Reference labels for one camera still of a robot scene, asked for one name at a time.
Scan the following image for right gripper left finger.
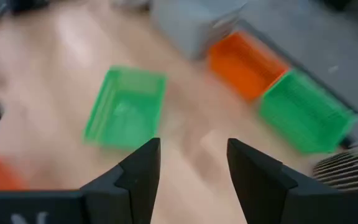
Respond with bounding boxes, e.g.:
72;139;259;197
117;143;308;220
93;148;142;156
79;138;162;224

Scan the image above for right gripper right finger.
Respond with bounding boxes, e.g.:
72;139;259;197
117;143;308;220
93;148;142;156
227;139;358;224

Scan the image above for green plastic basket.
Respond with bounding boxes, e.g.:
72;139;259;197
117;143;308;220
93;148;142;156
81;64;168;152
258;68;358;155

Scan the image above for potted plant in striped pot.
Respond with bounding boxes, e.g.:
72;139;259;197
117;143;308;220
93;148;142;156
311;138;358;191

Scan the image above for grey plastic basket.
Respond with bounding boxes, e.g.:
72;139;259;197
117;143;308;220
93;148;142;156
149;0;248;60

